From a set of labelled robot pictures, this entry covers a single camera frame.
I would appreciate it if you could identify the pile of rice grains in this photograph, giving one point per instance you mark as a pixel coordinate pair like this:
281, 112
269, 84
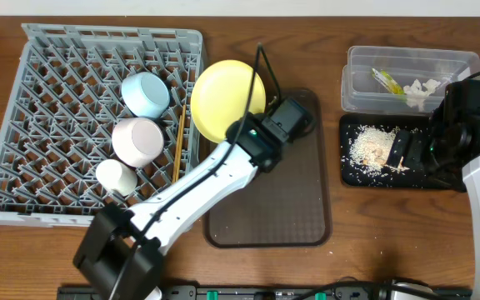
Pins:
368, 138

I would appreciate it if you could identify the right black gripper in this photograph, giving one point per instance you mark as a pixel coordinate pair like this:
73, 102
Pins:
422, 147

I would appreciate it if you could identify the light blue bowl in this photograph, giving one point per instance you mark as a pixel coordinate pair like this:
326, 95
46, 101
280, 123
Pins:
146, 95

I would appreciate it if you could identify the nut shell scraps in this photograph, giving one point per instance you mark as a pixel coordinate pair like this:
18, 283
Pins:
379, 157

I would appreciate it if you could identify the black food waste tray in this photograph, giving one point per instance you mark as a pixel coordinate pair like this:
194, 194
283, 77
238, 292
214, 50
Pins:
354, 173

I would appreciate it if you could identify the grey plastic dish rack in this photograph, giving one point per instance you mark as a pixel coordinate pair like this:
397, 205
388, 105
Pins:
65, 101

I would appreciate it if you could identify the brown serving tray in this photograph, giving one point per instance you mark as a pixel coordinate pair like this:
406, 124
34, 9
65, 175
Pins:
288, 207

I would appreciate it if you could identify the white pink bowl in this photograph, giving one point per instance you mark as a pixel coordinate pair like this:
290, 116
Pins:
137, 141

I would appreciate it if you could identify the yellow plate bowl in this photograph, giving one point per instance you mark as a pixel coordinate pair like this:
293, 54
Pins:
221, 94

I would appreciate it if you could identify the wooden chopstick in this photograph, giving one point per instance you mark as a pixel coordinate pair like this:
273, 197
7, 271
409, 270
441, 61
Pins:
178, 150
184, 109

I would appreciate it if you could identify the clear plastic bin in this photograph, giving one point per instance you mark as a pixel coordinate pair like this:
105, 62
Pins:
361, 93

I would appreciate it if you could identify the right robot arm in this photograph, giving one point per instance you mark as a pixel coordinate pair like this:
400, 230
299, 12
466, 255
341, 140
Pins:
471, 186

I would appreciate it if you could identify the green snack wrapper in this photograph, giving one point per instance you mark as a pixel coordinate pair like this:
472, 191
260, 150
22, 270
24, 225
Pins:
387, 82

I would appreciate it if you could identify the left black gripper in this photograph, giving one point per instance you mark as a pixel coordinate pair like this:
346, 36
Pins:
303, 125

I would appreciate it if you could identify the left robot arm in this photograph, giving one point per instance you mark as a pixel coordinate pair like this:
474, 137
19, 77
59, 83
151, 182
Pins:
123, 252

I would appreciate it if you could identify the white cup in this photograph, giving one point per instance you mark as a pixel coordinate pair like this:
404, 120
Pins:
116, 176

